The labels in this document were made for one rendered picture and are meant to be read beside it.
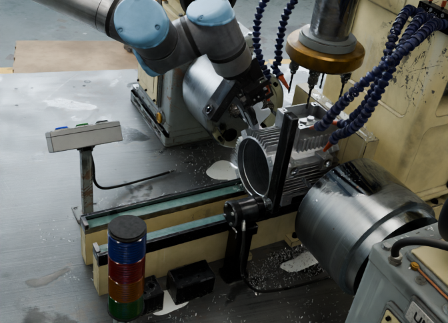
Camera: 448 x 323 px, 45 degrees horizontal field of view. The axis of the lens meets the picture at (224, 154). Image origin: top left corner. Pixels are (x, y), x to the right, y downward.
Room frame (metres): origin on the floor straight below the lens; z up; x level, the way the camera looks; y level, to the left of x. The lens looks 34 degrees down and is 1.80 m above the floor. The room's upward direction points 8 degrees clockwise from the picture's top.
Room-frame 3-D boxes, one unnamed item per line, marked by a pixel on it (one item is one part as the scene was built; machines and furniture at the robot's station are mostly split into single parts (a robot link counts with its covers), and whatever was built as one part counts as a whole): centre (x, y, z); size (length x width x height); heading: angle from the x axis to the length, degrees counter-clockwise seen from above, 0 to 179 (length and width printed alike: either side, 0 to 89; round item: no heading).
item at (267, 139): (1.16, -0.16, 1.01); 0.20 x 0.19 x 0.19; 123
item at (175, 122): (1.66, 0.16, 0.99); 0.35 x 0.31 x 0.37; 33
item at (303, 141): (1.18, -0.19, 1.11); 0.12 x 0.11 x 0.07; 123
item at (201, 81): (1.46, 0.03, 1.04); 0.37 x 0.25 x 0.25; 33
